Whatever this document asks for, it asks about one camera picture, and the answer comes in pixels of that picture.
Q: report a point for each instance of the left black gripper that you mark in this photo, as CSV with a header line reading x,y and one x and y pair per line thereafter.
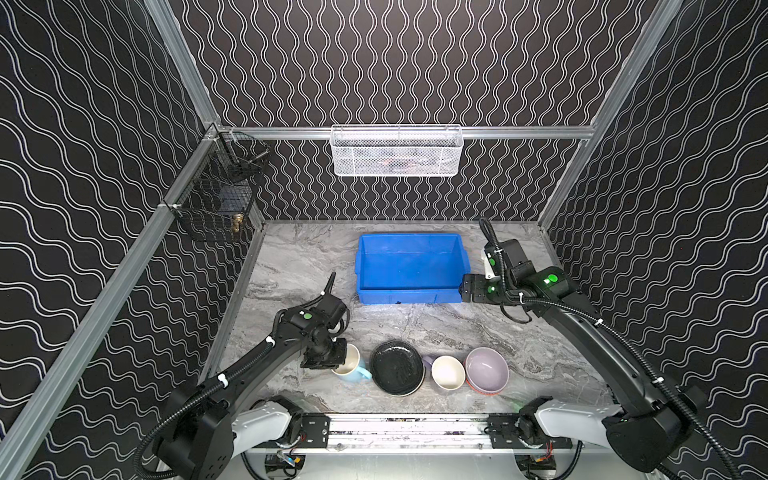
x,y
324,360

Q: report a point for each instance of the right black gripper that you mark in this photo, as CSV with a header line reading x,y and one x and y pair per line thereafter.
x,y
471,288

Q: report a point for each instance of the light blue mug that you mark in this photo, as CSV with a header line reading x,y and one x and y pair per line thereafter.
x,y
353,370

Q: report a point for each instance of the black glossy plate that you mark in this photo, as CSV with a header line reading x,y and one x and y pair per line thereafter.
x,y
397,368

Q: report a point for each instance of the purple cream mug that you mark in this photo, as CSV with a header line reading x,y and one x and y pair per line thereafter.
x,y
447,372

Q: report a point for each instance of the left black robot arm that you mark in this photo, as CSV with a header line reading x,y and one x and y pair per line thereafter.
x,y
160,455

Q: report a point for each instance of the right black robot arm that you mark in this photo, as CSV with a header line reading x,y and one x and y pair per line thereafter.
x,y
653,415

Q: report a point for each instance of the blue plastic bin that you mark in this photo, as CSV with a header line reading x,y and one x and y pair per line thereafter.
x,y
410,268

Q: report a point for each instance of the lavender bowl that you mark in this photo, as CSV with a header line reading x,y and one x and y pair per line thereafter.
x,y
487,371

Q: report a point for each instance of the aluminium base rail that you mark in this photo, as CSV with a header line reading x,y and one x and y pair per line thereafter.
x,y
420,432

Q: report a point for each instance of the black wire basket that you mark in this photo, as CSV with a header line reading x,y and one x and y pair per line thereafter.
x,y
217,201

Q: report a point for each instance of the white wire mesh basket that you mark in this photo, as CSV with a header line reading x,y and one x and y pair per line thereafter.
x,y
390,150

